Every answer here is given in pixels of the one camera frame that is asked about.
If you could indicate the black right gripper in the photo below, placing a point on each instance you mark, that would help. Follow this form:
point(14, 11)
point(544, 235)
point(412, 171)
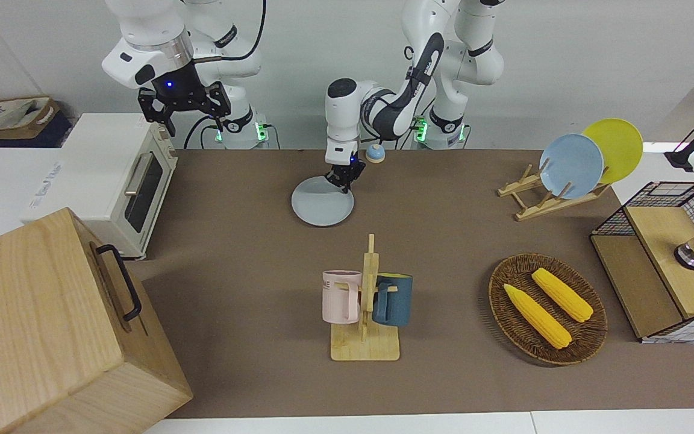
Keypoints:
point(181, 87)

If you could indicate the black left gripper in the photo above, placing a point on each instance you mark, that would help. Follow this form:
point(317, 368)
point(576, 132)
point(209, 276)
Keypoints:
point(347, 167)

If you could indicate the gray round plate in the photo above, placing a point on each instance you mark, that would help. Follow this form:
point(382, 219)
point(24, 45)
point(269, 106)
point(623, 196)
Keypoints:
point(320, 205)

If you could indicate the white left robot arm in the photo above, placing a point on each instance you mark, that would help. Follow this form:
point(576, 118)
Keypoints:
point(473, 54)

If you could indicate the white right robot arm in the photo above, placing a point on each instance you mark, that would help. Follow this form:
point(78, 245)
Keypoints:
point(142, 36)

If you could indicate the wooden plate rack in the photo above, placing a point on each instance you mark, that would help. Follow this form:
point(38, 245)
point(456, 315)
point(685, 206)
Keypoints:
point(540, 208)

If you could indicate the light blue plate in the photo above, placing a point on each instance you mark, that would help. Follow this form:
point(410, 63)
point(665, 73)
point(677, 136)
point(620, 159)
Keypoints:
point(571, 166)

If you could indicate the yellow plate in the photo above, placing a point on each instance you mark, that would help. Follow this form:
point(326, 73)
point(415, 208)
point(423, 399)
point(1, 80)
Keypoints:
point(621, 147)

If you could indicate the small blue round knob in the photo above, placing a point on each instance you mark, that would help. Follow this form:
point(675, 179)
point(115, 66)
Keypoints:
point(375, 154)

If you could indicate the white toaster oven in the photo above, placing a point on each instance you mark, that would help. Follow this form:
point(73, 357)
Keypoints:
point(94, 175)

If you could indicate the pink mug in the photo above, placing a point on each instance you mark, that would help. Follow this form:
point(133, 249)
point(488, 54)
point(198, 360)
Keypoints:
point(338, 298)

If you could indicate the dark blue mug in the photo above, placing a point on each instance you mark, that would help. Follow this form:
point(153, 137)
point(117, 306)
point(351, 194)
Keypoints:
point(395, 301)

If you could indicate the brown table mat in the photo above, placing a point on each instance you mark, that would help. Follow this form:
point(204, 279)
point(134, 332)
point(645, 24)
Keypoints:
point(443, 271)

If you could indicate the dark blue bin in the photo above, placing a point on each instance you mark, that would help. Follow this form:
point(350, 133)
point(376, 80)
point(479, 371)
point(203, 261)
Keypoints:
point(52, 135)

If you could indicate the wooden mug rack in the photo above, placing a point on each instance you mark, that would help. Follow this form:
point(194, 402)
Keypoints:
point(365, 346)

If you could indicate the yellow corn cob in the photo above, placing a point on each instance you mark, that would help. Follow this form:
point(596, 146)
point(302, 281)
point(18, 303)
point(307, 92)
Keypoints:
point(537, 316)
point(562, 295)

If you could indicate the light wooden box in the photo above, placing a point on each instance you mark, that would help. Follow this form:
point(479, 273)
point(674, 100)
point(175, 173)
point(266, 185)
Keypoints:
point(40, 337)

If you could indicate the brown wicker basket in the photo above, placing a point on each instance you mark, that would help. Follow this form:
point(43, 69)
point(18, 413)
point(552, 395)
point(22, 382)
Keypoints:
point(588, 337)

